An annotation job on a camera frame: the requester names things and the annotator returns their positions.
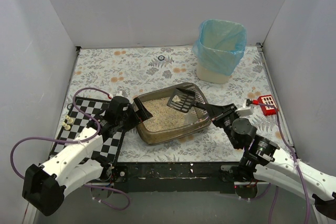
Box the brown plastic litter box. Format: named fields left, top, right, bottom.
left=136, top=82, right=211, bottom=145

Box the black litter scoop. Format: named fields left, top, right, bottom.
left=166, top=88, right=207, bottom=114

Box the grey litter clump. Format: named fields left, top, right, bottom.
left=172, top=95, right=181, bottom=102

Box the black white chessboard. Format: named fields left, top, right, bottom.
left=49, top=96, right=127, bottom=164

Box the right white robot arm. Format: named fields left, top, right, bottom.
left=205, top=104, right=335, bottom=219

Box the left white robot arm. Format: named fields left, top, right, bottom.
left=22, top=96, right=153, bottom=216

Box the beige trash bin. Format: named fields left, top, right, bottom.
left=196, top=63, right=230, bottom=84

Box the red toy block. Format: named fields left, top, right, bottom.
left=257, top=94, right=278, bottom=116

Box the floral table mat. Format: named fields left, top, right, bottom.
left=49, top=45, right=293, bottom=164

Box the blue plastic bin liner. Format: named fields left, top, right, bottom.
left=193, top=19, right=247, bottom=76

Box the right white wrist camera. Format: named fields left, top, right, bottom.
left=236, top=99, right=255, bottom=117

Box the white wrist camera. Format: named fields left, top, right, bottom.
left=236, top=99, right=255, bottom=117
left=108, top=91, right=124, bottom=100

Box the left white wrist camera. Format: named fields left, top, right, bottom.
left=108, top=91, right=124, bottom=100

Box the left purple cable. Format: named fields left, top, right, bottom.
left=10, top=87, right=131, bottom=211

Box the purple cable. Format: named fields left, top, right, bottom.
left=10, top=87, right=131, bottom=211
left=251, top=100, right=312, bottom=224

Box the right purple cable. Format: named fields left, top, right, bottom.
left=251, top=100, right=312, bottom=224

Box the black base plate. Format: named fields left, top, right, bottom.
left=78, top=161, right=259, bottom=194

